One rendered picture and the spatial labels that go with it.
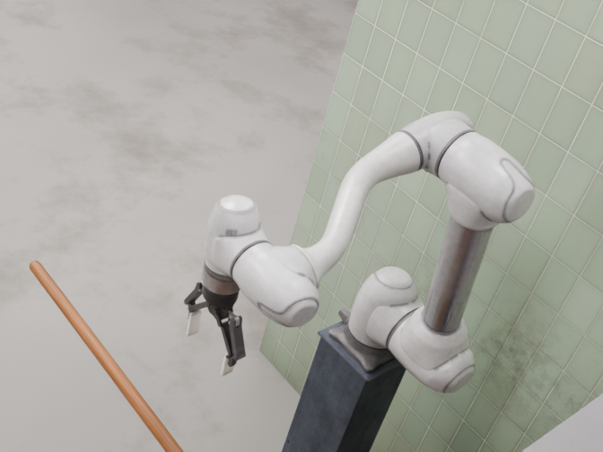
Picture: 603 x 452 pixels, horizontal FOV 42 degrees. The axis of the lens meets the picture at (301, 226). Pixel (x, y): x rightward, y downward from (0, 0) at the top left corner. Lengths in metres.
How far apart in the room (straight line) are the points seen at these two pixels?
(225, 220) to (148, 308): 2.28
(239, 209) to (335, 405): 1.07
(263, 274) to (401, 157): 0.47
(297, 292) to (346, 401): 1.00
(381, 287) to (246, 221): 0.76
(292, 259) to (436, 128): 0.51
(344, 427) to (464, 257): 0.80
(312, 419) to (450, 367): 0.62
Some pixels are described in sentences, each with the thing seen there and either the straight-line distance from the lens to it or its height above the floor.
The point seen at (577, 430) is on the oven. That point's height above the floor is 2.10.
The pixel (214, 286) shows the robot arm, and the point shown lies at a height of 1.53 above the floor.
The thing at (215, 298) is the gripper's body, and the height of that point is 1.49.
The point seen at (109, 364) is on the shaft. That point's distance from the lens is 1.87.
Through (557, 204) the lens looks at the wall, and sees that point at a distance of 2.36.
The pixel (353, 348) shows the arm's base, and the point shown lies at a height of 1.02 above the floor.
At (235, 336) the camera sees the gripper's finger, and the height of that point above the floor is 1.42.
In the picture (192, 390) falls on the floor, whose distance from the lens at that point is 3.44.
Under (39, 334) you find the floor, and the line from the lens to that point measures 3.60.
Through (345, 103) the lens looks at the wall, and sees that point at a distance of 2.84.
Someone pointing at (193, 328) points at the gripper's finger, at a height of 1.31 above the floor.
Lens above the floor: 2.58
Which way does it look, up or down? 35 degrees down
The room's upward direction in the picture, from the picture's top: 16 degrees clockwise
